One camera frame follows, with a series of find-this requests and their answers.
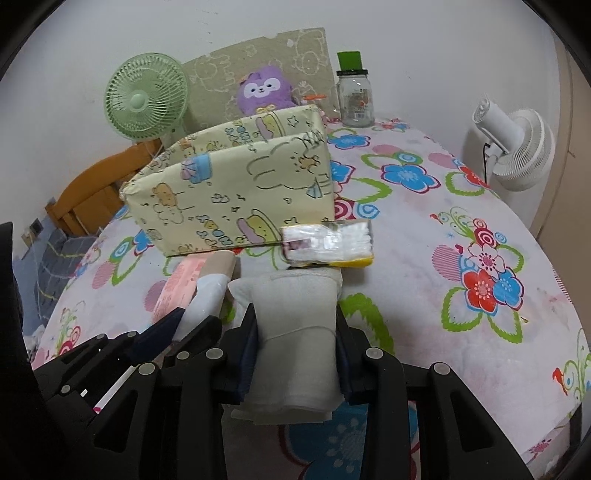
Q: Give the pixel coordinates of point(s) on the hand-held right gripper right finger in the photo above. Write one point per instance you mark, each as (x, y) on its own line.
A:
(346, 364)

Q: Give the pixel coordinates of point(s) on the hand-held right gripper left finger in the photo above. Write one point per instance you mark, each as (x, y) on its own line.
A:
(247, 360)

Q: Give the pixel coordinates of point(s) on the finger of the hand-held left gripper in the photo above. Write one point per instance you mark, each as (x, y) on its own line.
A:
(198, 337)
(157, 331)

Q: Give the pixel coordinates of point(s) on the white cloth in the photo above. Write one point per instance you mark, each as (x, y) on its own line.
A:
(295, 332)

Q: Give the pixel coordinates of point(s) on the yellow printed storage box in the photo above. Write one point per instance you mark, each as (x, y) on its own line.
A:
(221, 198)

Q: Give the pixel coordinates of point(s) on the pink packet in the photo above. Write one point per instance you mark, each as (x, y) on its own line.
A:
(178, 286)

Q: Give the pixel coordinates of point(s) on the yellow white wrapped packet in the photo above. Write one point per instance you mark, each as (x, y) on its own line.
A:
(328, 242)

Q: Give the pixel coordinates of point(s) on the grey plaid pillow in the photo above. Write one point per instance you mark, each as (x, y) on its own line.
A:
(51, 267)

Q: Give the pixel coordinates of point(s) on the wooden bed headboard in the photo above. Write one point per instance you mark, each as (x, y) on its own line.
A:
(92, 184)

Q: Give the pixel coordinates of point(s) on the green desk fan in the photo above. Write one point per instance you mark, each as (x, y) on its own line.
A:
(143, 99)

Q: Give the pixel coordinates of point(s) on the purple plush toy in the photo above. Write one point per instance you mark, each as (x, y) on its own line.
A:
(263, 90)

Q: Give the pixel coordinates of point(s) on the glass bottle with green lid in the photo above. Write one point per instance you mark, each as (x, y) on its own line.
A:
(354, 101)

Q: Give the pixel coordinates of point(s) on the beige door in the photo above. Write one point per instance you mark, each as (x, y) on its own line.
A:
(572, 161)

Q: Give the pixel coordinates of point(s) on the wall socket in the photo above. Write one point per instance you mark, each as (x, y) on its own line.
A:
(34, 227)

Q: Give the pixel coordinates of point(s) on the white pedestal fan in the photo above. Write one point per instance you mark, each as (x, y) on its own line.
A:
(521, 143)

